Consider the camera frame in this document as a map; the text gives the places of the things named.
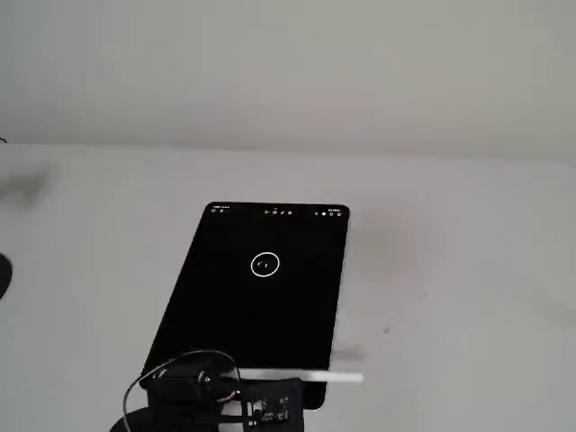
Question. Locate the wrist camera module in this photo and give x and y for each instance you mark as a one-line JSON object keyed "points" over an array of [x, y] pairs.
{"points": [[272, 405]]}

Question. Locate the black round object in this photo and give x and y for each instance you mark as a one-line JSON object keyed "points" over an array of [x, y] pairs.
{"points": [[4, 275]]}

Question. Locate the black screen silver tablet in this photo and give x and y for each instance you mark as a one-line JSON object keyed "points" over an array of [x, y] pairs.
{"points": [[265, 315]]}

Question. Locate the white stylus pen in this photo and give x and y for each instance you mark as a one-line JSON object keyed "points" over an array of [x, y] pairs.
{"points": [[315, 375]]}

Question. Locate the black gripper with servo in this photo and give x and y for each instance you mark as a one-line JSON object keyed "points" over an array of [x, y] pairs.
{"points": [[180, 391]]}

